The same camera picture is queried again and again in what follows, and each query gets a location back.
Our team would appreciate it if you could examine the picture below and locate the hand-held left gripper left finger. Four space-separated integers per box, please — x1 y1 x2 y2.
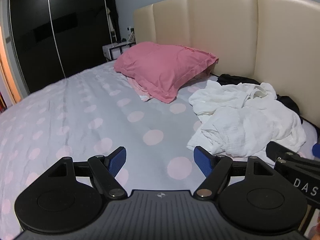
47 146 127 201

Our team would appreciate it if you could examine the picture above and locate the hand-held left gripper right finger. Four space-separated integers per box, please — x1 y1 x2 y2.
194 145 275 201

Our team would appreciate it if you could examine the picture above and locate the white crinkled garment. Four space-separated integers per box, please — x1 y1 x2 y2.
189 80 278 117
186 102 307 165

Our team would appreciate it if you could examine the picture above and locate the black garment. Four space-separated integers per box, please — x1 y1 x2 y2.
216 74 262 86
276 94 304 125

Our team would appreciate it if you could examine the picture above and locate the grey polka dot bed sheet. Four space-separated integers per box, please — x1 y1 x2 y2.
0 59 318 238

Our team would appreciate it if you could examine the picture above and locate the light pink pillow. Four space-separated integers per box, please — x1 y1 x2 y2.
126 72 213 103

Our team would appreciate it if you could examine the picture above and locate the white nightstand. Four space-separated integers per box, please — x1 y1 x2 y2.
102 42 137 61

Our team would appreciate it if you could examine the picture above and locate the beige padded headboard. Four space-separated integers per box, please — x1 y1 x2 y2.
132 0 320 128

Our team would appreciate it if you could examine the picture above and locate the black wardrobe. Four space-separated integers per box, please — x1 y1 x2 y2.
9 0 118 95

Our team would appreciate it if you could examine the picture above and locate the wooden door frame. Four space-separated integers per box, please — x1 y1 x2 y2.
0 0 23 106

